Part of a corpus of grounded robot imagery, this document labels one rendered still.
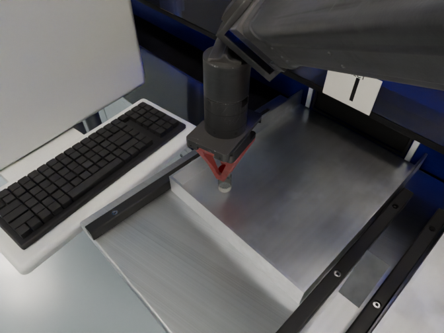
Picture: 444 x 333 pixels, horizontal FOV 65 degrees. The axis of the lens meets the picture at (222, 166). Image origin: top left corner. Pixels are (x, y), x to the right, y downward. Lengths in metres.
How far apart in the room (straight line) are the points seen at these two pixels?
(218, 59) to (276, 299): 0.30
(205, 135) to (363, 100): 0.25
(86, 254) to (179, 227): 1.11
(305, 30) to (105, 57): 0.67
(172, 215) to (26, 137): 0.39
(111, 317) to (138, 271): 0.96
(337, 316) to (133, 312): 1.06
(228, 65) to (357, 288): 0.32
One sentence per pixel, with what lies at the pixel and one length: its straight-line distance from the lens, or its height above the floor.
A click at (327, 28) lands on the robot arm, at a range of 0.20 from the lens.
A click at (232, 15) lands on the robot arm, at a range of 0.38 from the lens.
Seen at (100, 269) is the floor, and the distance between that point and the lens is 1.56.
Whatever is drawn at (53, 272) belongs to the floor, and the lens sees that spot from 1.63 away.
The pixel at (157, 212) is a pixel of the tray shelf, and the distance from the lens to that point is 0.55.
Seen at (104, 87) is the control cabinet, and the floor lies 0.86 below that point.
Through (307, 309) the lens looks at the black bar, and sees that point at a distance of 0.46.
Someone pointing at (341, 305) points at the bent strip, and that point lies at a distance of 0.50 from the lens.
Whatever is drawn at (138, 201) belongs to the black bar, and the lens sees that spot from 0.55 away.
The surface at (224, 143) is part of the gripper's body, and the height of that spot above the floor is 1.01.
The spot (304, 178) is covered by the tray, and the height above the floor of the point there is 0.88.
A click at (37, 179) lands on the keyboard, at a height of 0.83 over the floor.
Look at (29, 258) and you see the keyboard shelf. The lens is 0.67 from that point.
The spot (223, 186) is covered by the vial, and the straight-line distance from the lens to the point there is 0.55.
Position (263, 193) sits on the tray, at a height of 0.88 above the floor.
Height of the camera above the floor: 1.32
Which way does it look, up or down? 47 degrees down
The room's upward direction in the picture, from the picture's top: straight up
